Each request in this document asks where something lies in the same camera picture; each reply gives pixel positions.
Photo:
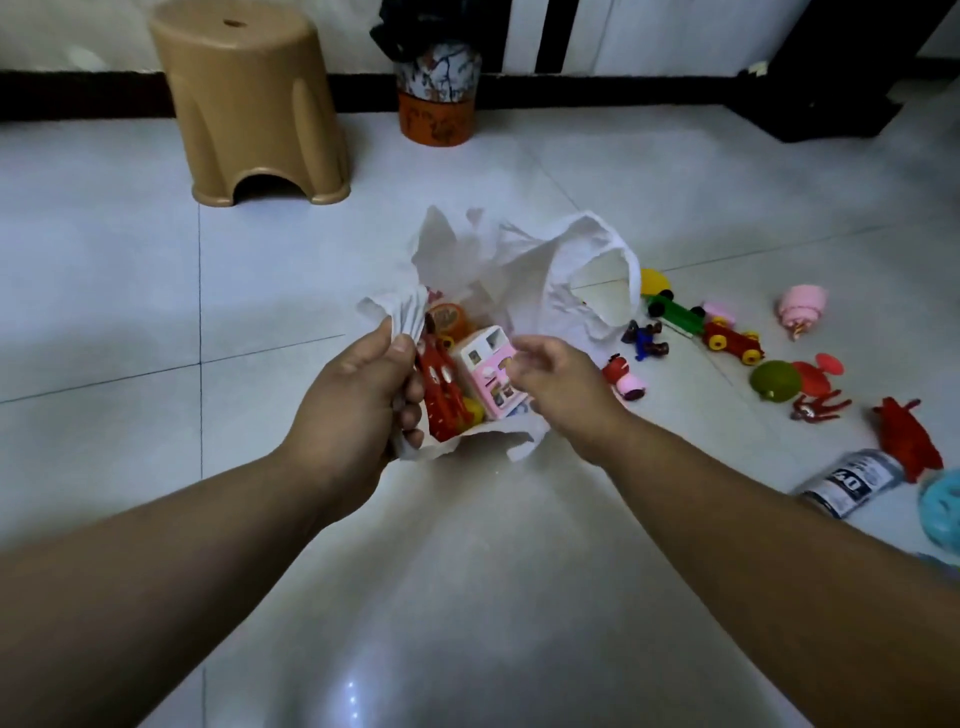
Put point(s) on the person's right hand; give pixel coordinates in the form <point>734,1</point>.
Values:
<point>570,390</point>

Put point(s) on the person's left hand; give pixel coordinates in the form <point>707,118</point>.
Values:
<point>352,420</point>

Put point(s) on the pink vending machine toy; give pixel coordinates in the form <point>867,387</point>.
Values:
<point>487,375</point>

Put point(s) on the red claw hand toy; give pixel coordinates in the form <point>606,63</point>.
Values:
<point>442,394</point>

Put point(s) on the white plastic bag red print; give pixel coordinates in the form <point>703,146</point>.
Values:
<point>525,277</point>

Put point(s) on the yellow round disc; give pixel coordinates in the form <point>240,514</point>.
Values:
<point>655,283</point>

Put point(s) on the red block car toy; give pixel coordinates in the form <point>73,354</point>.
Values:
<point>731,341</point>

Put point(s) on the green spiky ball toy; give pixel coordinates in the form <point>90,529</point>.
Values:
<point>776,381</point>

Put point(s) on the pink cupcake toy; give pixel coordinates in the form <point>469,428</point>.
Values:
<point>801,304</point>

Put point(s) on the dark red limbed toy figure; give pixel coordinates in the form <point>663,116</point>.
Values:
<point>817,409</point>

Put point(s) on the red lobster toy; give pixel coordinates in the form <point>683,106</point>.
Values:
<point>907,442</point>

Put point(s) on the teal perforated catch cup toy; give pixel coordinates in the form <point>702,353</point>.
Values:
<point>943,514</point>

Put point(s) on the person's right forearm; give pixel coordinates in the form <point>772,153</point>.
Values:
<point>787,570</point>

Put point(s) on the person's left forearm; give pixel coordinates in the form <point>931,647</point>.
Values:
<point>150,585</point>

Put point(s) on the black roll white label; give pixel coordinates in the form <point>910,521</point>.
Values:
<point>851,484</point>

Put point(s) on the orange floral waste bin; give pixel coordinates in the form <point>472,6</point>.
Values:
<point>439,112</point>

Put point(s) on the tan plastic stool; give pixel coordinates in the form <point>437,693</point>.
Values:
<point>247,97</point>

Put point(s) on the black framed white partition door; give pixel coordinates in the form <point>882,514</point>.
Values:
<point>660,37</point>

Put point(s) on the pale yellow sticker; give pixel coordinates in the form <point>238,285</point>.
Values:
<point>759,68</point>

